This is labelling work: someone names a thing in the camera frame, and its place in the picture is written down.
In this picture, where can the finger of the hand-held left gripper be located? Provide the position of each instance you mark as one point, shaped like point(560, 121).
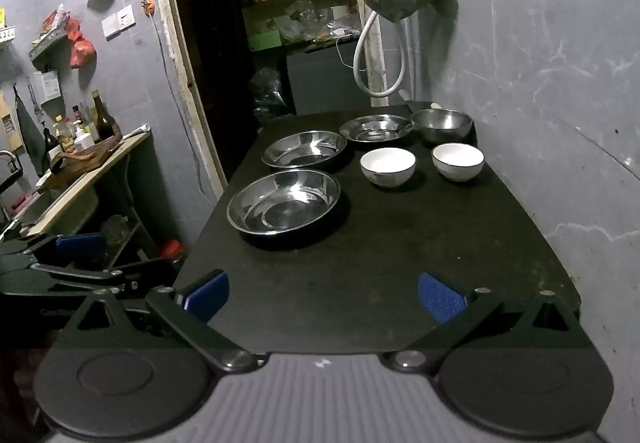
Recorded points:
point(80, 274)
point(80, 248)

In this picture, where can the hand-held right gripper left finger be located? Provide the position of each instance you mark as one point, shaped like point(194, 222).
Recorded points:
point(207, 295)

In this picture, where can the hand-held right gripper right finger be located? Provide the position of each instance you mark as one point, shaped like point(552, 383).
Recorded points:
point(442, 303)

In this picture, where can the stainless steel plate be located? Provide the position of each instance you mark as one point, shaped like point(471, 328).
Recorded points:
point(375, 130)
point(282, 203)
point(305, 150)

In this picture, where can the white ceramic bowl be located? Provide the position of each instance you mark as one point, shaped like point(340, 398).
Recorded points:
point(458, 161)
point(387, 166)

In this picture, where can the stainless steel bowl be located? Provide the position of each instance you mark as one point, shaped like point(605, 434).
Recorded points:
point(442, 128)

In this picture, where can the wooden kitchen counter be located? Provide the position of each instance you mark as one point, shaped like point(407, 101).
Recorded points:
point(65, 204)

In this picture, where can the red capped dark jug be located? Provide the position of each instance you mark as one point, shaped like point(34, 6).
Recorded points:
point(172, 250)

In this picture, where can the wooden cutting board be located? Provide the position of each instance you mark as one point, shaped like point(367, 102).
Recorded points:
point(80, 165)

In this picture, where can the metal faucet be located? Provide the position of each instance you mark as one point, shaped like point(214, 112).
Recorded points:
point(10, 173)

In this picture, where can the green hanging cloth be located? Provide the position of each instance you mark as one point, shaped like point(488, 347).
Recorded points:
point(27, 133)

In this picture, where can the row of condiment bottles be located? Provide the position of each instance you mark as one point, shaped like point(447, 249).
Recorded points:
point(105, 123)

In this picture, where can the white paper sheet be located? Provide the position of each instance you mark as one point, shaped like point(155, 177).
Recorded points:
point(137, 130)

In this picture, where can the wooden hanging board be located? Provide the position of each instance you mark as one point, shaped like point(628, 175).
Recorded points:
point(7, 123)

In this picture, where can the red plastic bag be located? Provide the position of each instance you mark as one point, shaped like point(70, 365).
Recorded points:
point(73, 29)
point(82, 54)

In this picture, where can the black plastic bag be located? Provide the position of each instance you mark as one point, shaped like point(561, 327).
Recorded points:
point(267, 93)

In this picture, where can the dark cabinet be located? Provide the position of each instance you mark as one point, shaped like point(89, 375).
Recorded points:
point(320, 83)

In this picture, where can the green box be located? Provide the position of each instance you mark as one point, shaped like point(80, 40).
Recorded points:
point(264, 41)

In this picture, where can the white wall box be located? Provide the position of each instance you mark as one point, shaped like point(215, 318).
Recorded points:
point(47, 85)

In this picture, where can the metal wall rack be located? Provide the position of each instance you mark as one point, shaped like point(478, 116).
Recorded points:
point(47, 46)

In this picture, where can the white wall switch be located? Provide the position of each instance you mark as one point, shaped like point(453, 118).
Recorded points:
point(111, 29)
point(126, 17)

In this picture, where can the wooden door frame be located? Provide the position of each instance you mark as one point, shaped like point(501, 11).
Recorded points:
point(170, 23)

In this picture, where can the orange wall hook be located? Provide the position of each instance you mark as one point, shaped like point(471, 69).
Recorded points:
point(147, 6)

